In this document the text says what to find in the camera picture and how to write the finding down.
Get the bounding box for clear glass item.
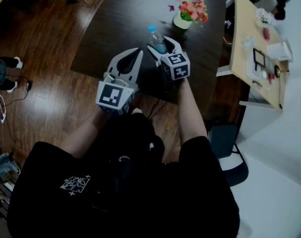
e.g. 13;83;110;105
241;36;255;49

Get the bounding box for white flower bouquet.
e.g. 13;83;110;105
255;8;275;26

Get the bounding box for white box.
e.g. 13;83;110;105
266;41;294;62

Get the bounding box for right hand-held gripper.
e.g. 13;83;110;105
147;36;191;81

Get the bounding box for black floor cable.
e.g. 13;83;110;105
4;74;34;104

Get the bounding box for person's left forearm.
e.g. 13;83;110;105
60;107;112;158

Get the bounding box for clear plastic bottle blue label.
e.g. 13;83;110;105
147;25;168;55

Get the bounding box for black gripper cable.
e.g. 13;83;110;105
147;98;167;120

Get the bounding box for person's right forearm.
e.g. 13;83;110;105
177;78;208;146

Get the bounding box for dark table white legs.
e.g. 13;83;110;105
70;0;227;106

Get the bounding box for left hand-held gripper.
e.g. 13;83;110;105
96;48;144;116

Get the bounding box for pink flowers white pot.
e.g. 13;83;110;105
168;0;209;30

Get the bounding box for light wooden desk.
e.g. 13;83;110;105
216;0;294;113

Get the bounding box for blue jeans pile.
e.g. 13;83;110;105
0;152;19;183

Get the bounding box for black printed T-shirt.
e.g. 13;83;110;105
6;113;241;238

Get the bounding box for black folding chair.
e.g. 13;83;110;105
206;124;250;187

